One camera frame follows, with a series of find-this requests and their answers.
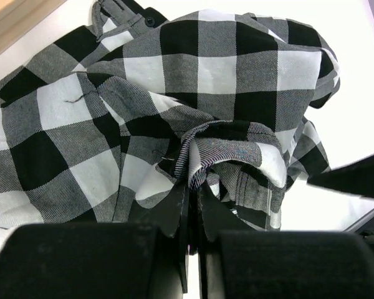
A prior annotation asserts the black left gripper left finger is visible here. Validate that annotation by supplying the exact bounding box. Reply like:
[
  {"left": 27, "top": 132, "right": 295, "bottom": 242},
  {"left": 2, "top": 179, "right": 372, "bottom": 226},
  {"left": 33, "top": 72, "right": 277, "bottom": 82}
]
[{"left": 0, "top": 181, "right": 189, "bottom": 298}]

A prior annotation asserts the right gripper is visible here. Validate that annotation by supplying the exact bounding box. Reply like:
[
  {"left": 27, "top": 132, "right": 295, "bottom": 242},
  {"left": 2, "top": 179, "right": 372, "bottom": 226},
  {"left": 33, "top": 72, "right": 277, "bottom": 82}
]
[{"left": 307, "top": 154, "right": 374, "bottom": 246}]

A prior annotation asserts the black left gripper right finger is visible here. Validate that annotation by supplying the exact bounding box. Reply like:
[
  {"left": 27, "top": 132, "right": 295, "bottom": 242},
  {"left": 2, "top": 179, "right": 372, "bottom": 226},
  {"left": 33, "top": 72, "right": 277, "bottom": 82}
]
[{"left": 196, "top": 186, "right": 374, "bottom": 298}]

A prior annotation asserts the black white checkered shirt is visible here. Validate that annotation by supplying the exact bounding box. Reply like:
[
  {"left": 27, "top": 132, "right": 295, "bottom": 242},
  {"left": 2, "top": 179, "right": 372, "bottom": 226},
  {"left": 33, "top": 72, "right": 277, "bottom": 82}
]
[{"left": 0, "top": 1, "right": 340, "bottom": 230}]

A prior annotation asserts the wooden clothes rack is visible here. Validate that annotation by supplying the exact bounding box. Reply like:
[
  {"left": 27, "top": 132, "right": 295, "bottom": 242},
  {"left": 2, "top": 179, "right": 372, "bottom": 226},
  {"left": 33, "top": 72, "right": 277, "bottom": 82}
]
[{"left": 0, "top": 0, "right": 65, "bottom": 55}]

